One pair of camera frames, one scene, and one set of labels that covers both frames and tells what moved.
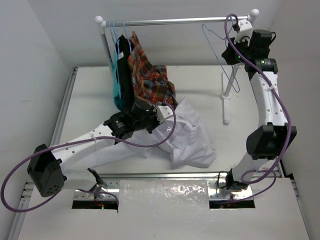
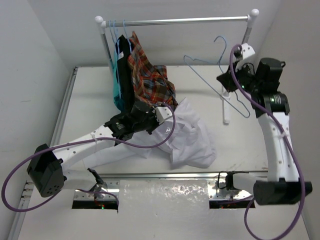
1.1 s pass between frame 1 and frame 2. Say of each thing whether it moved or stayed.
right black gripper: moved
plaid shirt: stayed
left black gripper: stayed
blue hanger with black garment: stayed
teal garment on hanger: stayed
